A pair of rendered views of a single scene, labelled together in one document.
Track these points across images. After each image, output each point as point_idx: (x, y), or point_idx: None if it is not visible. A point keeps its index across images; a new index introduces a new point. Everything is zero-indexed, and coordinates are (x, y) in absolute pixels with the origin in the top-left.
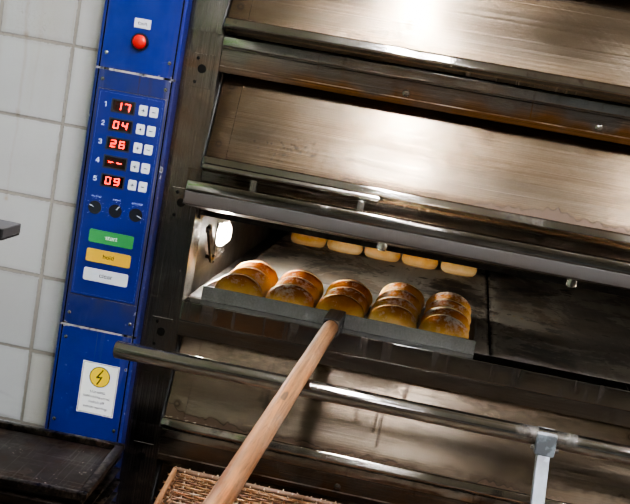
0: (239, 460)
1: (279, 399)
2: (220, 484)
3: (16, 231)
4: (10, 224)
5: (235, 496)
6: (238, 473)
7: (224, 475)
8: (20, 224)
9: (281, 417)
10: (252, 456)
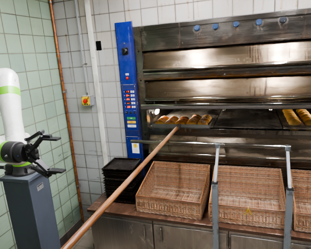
0: (143, 161)
1: (157, 146)
2: (138, 166)
3: (60, 138)
4: (58, 137)
5: (141, 168)
6: (142, 164)
7: (139, 164)
8: (60, 137)
9: (157, 150)
10: (147, 159)
